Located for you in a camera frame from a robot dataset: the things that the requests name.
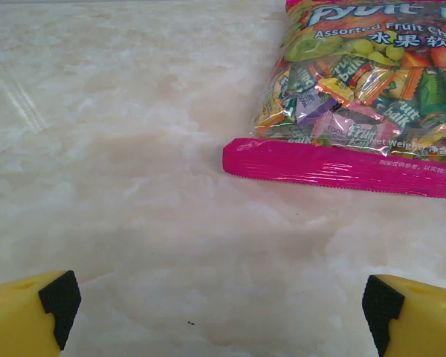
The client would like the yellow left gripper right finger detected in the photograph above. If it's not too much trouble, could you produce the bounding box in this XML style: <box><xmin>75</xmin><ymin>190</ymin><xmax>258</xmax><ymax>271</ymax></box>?
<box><xmin>362</xmin><ymin>274</ymin><xmax>446</xmax><ymax>357</ymax></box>

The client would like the pink assorted fruit candy bag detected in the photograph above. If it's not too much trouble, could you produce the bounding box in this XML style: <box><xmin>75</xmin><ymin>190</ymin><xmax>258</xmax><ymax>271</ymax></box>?
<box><xmin>222</xmin><ymin>0</ymin><xmax>446</xmax><ymax>201</ymax></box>

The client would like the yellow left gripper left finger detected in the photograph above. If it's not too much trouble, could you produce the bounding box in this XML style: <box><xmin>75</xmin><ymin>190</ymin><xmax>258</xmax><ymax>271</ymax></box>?
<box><xmin>0</xmin><ymin>270</ymin><xmax>82</xmax><ymax>357</ymax></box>

